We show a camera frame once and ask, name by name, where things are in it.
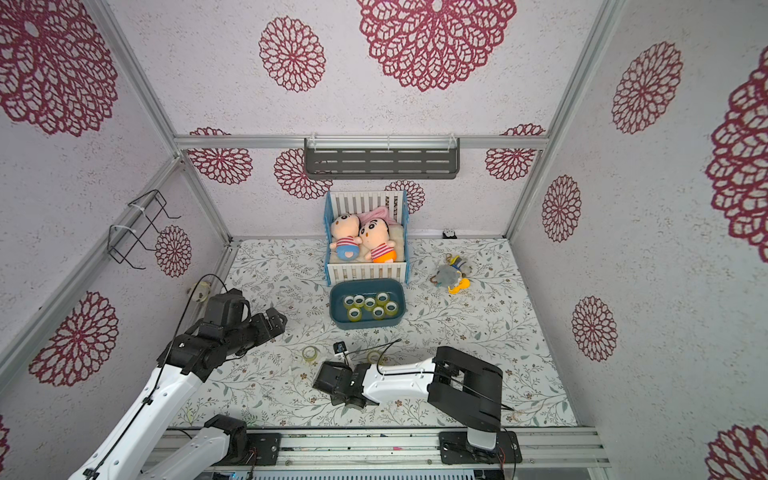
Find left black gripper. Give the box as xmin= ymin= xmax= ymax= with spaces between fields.
xmin=224 ymin=306 xmax=287 ymax=357

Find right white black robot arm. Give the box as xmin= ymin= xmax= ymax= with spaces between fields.
xmin=313 ymin=346 xmax=523 ymax=467

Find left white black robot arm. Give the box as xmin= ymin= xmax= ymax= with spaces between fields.
xmin=71 ymin=288 xmax=287 ymax=479

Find teal plastic storage box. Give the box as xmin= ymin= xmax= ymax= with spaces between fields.
xmin=329 ymin=279 xmax=407 ymax=330

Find small yellow white plush ball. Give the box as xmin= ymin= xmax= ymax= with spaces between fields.
xmin=190 ymin=281 xmax=211 ymax=303

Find plush doll blue shorts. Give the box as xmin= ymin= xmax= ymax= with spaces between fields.
xmin=329 ymin=214 xmax=362 ymax=262

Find plush doll orange shorts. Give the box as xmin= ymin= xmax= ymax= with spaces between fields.
xmin=359 ymin=220 xmax=398 ymax=263

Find pink pillow in crib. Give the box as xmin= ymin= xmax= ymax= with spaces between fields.
xmin=358 ymin=206 xmax=396 ymax=225

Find white blue toy crib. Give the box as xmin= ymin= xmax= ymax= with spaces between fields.
xmin=324 ymin=191 xmax=410 ymax=285

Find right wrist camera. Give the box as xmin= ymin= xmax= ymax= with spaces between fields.
xmin=333 ymin=341 xmax=347 ymax=358

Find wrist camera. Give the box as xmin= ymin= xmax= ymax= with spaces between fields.
xmin=333 ymin=341 xmax=347 ymax=358
xmin=203 ymin=288 xmax=251 ymax=329

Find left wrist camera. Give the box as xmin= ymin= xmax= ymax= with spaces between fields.
xmin=203 ymin=288 xmax=251 ymax=329

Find grey plush keychain toy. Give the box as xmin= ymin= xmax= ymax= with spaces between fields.
xmin=430 ymin=254 xmax=472 ymax=295

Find black wire wall rack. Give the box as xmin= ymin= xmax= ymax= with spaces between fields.
xmin=106 ymin=189 xmax=180 ymax=271

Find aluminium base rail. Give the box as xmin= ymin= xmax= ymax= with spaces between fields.
xmin=210 ymin=427 xmax=612 ymax=479

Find grey wall shelf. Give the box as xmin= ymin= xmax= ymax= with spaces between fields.
xmin=303 ymin=137 xmax=460 ymax=180

